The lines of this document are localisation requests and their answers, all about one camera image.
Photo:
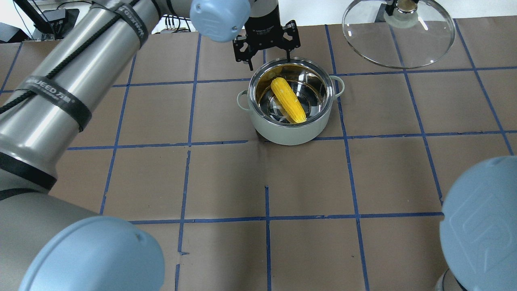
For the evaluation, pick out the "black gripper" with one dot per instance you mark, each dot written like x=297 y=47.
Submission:
x=264 y=19

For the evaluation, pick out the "yellow corn cob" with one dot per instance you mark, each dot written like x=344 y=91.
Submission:
x=288 y=100

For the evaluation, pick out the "glass pot lid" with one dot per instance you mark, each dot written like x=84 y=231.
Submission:
x=398 y=34

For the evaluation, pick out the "pale green steel pot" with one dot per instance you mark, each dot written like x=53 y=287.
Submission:
x=315 y=88

